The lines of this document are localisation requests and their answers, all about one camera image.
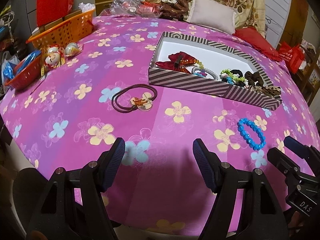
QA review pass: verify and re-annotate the striped jewelry box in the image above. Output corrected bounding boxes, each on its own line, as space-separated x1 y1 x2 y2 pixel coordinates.
149 32 282 111

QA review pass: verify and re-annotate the clear plastic bag pile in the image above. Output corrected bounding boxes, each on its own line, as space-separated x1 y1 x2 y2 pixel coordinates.
99 0 162 18

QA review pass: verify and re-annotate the red bow hair clip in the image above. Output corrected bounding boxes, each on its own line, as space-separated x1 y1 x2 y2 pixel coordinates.
155 51 204 74

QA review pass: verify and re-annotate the wooden chair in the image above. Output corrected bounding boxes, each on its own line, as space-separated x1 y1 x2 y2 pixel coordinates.
296 45 319 107

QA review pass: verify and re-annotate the blue bead bracelet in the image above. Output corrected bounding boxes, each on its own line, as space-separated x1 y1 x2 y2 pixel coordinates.
236 117 267 151

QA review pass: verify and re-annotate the pink floral bedspread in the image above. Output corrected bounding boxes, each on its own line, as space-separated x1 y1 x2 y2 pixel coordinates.
1 16 319 236

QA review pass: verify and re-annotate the brown scrunchie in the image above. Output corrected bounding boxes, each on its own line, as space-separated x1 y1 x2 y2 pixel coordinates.
245 72 264 87

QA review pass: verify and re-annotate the leopard print bow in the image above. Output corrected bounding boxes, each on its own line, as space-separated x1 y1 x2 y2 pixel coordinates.
248 86 281 98

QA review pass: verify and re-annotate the orange plastic basket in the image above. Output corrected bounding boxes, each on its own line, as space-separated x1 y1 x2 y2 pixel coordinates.
26 10 95 49

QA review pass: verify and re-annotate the red cushion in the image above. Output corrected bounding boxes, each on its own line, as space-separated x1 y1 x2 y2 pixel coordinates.
233 27 282 62

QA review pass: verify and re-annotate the white pillow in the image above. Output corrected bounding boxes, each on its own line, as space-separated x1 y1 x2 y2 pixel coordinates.
186 0 236 35

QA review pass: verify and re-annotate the red gift bag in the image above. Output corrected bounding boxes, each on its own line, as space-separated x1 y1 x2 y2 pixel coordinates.
36 0 74 27

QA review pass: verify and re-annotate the small red plastic basket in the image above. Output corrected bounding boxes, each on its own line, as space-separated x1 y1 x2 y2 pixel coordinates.
3 50 42 90

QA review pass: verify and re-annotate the round ornament ball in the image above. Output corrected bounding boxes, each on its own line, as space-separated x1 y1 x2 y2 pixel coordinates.
65 42 82 57

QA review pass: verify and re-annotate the red shopping bag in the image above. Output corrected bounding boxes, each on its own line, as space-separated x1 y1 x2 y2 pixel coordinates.
278 41 305 74

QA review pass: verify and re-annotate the maroon hair tie with charm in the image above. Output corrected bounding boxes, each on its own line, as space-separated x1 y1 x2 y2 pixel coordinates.
111 83 158 113

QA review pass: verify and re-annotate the black scrunchie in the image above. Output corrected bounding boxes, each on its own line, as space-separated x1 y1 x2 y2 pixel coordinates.
230 69 246 82

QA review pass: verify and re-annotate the silver white braided hair ring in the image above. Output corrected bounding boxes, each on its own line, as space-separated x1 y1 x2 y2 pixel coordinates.
191 65 220 81

